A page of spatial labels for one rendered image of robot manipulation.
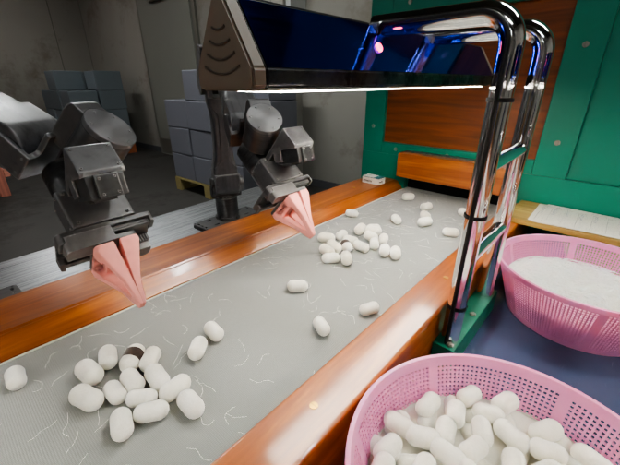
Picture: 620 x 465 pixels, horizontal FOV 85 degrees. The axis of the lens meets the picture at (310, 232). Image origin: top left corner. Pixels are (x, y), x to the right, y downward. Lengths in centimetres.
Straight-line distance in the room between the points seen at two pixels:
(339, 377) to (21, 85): 740
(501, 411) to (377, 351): 13
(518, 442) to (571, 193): 69
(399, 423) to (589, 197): 74
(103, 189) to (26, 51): 727
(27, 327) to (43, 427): 16
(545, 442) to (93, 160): 51
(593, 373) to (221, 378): 51
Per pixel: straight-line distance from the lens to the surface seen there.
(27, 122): 54
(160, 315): 55
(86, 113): 47
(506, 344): 63
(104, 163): 41
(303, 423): 35
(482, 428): 41
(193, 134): 348
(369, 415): 38
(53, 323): 58
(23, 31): 768
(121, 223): 46
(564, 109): 98
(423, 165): 101
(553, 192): 100
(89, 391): 44
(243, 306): 53
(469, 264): 47
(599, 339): 66
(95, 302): 58
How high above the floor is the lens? 105
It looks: 24 degrees down
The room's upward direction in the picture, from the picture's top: straight up
